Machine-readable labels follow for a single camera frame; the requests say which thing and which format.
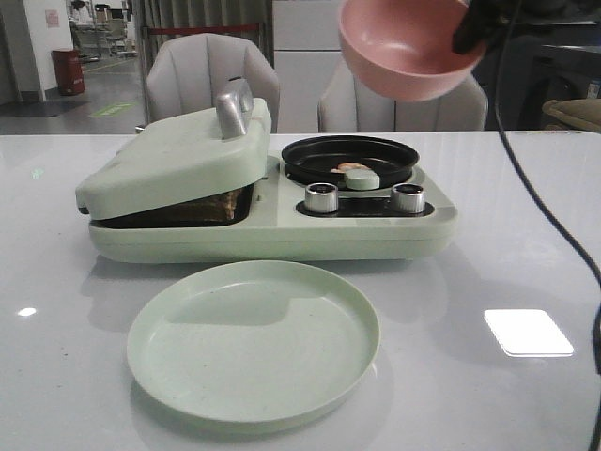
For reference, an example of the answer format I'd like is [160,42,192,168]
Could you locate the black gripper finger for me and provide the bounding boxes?
[452,0,515,54]

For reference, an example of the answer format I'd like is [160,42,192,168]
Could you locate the pink plastic bowl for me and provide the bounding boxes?
[338,0,485,101]

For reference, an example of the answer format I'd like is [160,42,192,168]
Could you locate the pink shrimp pieces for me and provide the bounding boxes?
[330,162,369,174]

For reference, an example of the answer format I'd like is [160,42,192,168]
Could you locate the mint green sandwich maker lid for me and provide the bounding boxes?
[75,78,271,220]

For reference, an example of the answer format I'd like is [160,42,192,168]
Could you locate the white bread slice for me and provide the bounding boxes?
[99,185,253,228]

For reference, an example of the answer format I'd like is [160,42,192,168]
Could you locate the mint green breakfast maker base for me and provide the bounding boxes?
[88,152,458,263]

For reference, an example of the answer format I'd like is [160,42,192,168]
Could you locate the dark grey counter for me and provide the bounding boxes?
[473,23,600,131]

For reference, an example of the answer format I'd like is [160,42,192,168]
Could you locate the tan cushioned seat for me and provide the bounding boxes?
[542,99,601,132]

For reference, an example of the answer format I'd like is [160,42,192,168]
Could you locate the right beige upholstered chair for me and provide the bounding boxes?
[317,60,488,133]

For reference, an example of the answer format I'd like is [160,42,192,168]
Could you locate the beige upholstered chair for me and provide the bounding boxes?
[146,34,280,132]
[317,60,488,133]

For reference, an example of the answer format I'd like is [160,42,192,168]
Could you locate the white cabinet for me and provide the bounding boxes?
[272,1,340,133]

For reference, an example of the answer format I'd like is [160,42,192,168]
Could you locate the right silver control knob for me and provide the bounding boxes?
[390,183,425,214]

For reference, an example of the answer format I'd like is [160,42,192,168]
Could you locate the silver control knob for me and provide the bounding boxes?
[390,183,425,214]
[304,182,339,214]

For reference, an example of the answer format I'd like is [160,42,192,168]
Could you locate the black round frying pan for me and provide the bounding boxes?
[282,135,420,188]

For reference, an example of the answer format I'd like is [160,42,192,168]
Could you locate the red barrier belt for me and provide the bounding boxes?
[146,23,263,36]

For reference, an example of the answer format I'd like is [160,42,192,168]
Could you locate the left silver control knob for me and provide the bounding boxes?
[304,182,339,214]

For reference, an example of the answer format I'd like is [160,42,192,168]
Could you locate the left beige upholstered chair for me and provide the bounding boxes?
[146,34,280,132]

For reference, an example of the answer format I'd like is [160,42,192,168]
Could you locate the mint green round plate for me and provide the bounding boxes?
[127,260,380,430]

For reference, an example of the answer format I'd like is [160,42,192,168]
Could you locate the red trash bin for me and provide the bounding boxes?
[51,49,85,96]

